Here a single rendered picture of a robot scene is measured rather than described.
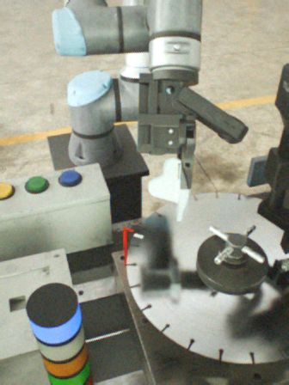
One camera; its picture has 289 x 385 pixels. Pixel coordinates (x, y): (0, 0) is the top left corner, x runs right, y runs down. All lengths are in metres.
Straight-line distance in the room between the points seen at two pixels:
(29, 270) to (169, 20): 0.45
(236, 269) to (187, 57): 0.32
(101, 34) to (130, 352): 0.55
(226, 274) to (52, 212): 0.38
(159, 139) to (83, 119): 0.53
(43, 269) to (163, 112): 0.34
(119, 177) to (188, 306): 0.59
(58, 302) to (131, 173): 0.80
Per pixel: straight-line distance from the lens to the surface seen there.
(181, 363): 0.69
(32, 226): 0.89
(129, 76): 1.08
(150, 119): 0.59
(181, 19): 0.62
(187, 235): 0.71
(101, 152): 1.15
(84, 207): 0.87
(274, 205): 0.66
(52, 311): 0.38
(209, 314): 0.62
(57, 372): 0.45
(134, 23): 0.71
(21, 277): 0.75
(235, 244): 0.64
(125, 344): 0.82
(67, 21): 0.71
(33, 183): 0.90
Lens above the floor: 1.47
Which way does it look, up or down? 42 degrees down
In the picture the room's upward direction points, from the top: straight up
